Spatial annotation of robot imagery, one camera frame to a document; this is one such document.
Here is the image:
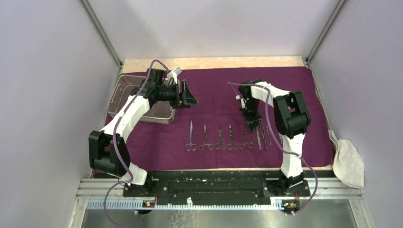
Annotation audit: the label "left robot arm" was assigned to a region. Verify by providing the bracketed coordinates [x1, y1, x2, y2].
[88, 67, 199, 196]

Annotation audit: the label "surgical clamp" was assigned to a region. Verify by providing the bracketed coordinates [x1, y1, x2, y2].
[199, 124, 214, 151]

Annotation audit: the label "maroon wrap cloth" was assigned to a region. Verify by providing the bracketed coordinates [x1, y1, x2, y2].
[126, 67, 334, 171]

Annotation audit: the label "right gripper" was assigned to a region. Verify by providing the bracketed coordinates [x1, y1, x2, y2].
[239, 98, 263, 133]

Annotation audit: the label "surgical scissors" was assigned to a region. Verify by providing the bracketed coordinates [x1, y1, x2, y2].
[227, 124, 239, 150]

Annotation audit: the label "small curved hemostat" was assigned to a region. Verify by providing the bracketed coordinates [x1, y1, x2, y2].
[239, 126, 254, 150]

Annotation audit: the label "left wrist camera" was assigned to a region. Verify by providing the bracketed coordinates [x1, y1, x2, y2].
[167, 67, 182, 86]

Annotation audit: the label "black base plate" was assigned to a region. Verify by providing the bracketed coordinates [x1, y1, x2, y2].
[94, 170, 337, 207]

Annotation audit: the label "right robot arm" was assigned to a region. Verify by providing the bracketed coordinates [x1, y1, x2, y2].
[236, 79, 311, 196]

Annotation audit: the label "long metal tweezers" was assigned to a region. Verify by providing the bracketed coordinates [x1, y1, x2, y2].
[259, 121, 268, 149]

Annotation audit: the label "grey cable duct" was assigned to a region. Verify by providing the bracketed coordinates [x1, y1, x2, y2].
[86, 198, 284, 210]

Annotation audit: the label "metal mesh instrument tray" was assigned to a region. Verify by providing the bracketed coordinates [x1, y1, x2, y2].
[106, 73, 175, 124]

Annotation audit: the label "small metal scissors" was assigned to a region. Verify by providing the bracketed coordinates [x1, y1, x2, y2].
[215, 124, 226, 150]

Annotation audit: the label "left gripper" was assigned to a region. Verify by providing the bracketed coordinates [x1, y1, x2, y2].
[156, 79, 199, 109]

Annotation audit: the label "short metal tweezers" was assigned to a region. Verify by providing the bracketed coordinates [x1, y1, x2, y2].
[266, 125, 272, 145]

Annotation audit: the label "white crumpled cloth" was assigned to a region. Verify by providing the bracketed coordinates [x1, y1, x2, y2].
[328, 130, 365, 189]

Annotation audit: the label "surgical forceps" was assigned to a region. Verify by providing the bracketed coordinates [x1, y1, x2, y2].
[185, 121, 197, 151]

